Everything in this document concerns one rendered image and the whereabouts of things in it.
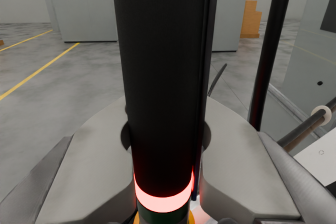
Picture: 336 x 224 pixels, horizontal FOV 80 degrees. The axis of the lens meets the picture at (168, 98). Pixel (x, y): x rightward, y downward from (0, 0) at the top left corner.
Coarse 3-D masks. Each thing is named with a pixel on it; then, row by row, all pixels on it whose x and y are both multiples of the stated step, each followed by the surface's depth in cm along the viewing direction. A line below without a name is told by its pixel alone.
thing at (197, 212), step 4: (196, 208) 18; (200, 208) 18; (192, 212) 17; (196, 212) 17; (200, 212) 17; (204, 212) 17; (196, 216) 17; (200, 216) 17; (204, 216) 17; (208, 216) 17; (196, 220) 17; (200, 220) 17; (204, 220) 17
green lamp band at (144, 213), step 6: (138, 204) 12; (186, 204) 12; (144, 210) 11; (180, 210) 11; (186, 210) 12; (144, 216) 12; (150, 216) 11; (156, 216) 11; (162, 216) 11; (168, 216) 11; (174, 216) 11; (180, 216) 12; (150, 222) 12; (156, 222) 11; (162, 222) 11; (168, 222) 11; (174, 222) 11
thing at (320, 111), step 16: (272, 0) 12; (288, 0) 12; (272, 16) 12; (272, 32) 13; (272, 48) 13; (272, 64) 14; (256, 80) 15; (256, 96) 15; (256, 112) 16; (320, 112) 30; (256, 128) 17; (304, 128) 27
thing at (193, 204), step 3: (198, 195) 19; (198, 198) 19; (192, 201) 18; (195, 201) 18; (198, 201) 18; (192, 204) 18; (195, 204) 18; (198, 204) 18; (192, 207) 18; (210, 216) 17; (210, 219) 17; (213, 219) 17; (207, 222) 17; (210, 222) 17; (213, 222) 17; (216, 222) 17
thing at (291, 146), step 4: (332, 108) 33; (332, 112) 33; (320, 120) 30; (312, 124) 29; (316, 124) 29; (308, 128) 28; (312, 128) 29; (304, 132) 27; (308, 132) 28; (300, 136) 27; (304, 136) 27; (296, 140) 26; (300, 140) 27; (288, 144) 25; (292, 144) 25; (296, 144) 26; (284, 148) 25; (288, 148) 25; (292, 148) 25; (288, 152) 25
